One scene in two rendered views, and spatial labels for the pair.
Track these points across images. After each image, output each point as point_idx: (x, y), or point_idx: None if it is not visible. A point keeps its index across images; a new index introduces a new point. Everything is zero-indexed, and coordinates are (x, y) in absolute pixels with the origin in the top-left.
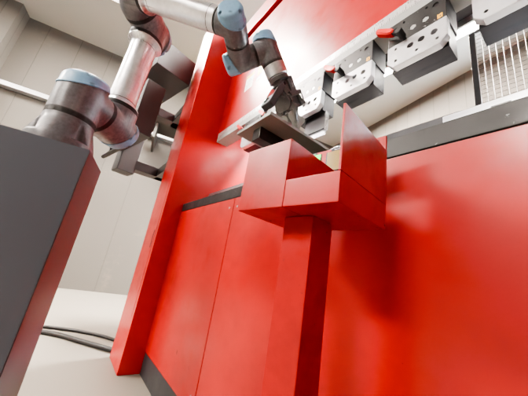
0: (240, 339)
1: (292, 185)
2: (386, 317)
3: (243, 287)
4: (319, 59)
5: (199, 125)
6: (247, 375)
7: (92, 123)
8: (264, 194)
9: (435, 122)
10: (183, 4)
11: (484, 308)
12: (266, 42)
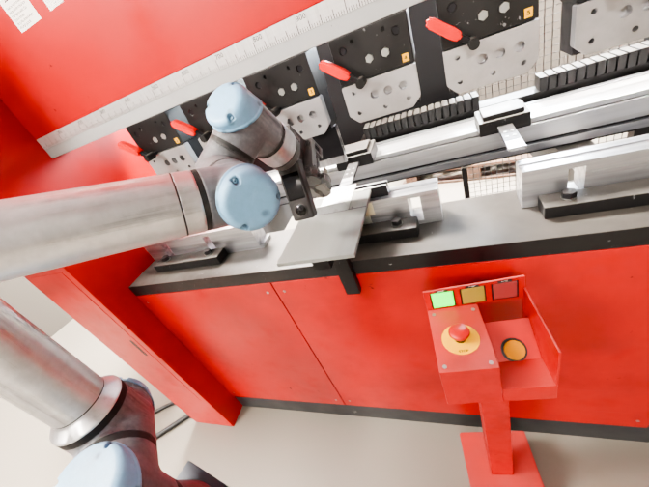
0: (374, 369)
1: (511, 392)
2: None
3: (352, 346)
4: (271, 10)
5: None
6: (394, 382)
7: (179, 486)
8: (479, 396)
9: (410, 8)
10: (102, 246)
11: (569, 333)
12: (258, 128)
